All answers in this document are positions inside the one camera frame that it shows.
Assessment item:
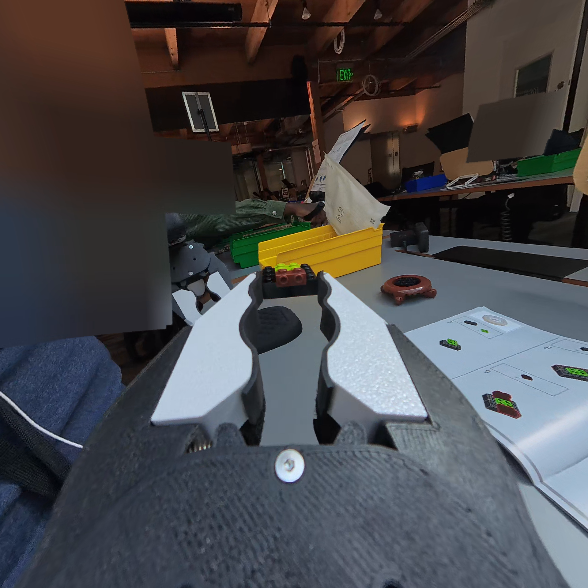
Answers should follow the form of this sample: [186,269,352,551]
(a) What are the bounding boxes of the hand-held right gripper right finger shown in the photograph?
[315,272,429,435]

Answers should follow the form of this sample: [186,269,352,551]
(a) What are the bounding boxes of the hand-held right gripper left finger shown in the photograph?
[151,272,267,433]

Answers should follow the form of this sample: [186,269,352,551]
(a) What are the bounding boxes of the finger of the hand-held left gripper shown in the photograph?
[200,270,233,306]
[171,289,204,326]

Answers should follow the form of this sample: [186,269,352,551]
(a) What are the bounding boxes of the black toy brick assembly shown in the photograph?
[261,262,319,299]

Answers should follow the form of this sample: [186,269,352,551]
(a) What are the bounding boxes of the grey desk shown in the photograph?
[225,231,588,588]

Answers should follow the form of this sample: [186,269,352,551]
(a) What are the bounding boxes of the green plastic bin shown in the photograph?
[517,148,582,178]
[231,221,314,269]

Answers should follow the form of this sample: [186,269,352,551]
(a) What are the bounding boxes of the black chair armrest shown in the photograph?
[255,307,303,354]

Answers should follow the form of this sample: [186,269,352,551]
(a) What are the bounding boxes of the brown round toy pot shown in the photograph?
[380,275,437,306]

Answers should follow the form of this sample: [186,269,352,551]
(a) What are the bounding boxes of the yellow plastic bin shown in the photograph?
[258,224,384,279]

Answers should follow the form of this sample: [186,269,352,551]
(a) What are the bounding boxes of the black power adapter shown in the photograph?
[390,223,430,253]

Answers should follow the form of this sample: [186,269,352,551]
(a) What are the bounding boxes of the person's blue shirt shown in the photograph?
[0,334,126,588]

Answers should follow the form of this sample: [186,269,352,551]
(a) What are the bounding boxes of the grey light panel on stand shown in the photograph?
[181,92,220,143]

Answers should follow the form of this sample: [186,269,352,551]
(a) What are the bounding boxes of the cream paper bag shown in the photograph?
[324,154,391,236]

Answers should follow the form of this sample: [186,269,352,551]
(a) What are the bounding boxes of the white instruction booklet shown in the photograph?
[404,307,588,529]

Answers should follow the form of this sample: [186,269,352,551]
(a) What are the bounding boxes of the white printed sheet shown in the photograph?
[305,121,370,203]

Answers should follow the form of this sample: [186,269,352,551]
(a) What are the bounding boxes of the blue plastic bin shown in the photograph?
[404,175,447,193]

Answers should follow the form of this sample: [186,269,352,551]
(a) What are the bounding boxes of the beige cardboard panel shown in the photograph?
[439,149,496,177]

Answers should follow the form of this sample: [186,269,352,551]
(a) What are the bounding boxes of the long wooden table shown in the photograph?
[377,176,579,204]

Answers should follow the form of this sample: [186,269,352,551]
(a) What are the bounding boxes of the white earbud cable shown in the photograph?
[0,390,84,448]

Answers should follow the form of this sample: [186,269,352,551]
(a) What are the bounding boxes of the black lanyard strap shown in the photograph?
[0,403,70,496]

